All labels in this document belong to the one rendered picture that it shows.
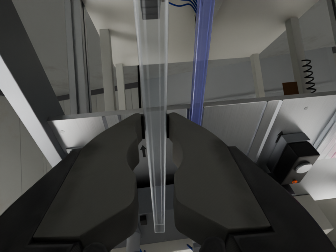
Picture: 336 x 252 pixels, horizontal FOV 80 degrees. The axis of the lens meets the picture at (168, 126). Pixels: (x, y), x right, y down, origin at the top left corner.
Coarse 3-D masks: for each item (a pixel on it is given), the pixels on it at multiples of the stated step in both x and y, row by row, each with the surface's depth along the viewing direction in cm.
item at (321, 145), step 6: (330, 120) 31; (330, 126) 32; (324, 132) 33; (330, 132) 32; (318, 138) 34; (324, 138) 33; (330, 138) 33; (318, 144) 34; (324, 144) 34; (330, 144) 34; (318, 150) 35; (324, 150) 35; (330, 150) 35; (324, 156) 36; (330, 156) 37
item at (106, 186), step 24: (96, 144) 9; (120, 144) 9; (72, 168) 8; (96, 168) 8; (120, 168) 8; (72, 192) 7; (96, 192) 7; (120, 192) 7; (48, 216) 6; (72, 216) 6; (96, 216) 6; (120, 216) 6; (48, 240) 6; (72, 240) 6; (96, 240) 6; (120, 240) 7
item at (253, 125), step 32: (288, 96) 28; (320, 96) 28; (64, 128) 26; (96, 128) 27; (224, 128) 30; (256, 128) 31; (288, 128) 32; (320, 128) 33; (256, 160) 36; (320, 160) 39; (320, 192) 49
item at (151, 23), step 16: (144, 0) 8; (160, 0) 8; (144, 16) 8; (160, 16) 8; (144, 32) 9; (160, 32) 9; (144, 48) 9; (160, 48) 9; (144, 64) 10; (160, 64) 10; (144, 80) 10; (160, 80) 10; (144, 96) 11; (160, 96) 11; (144, 112) 12; (160, 112) 12; (160, 128) 13; (160, 144) 14; (160, 160) 15; (160, 176) 17; (160, 192) 19; (160, 208) 22; (160, 224) 25
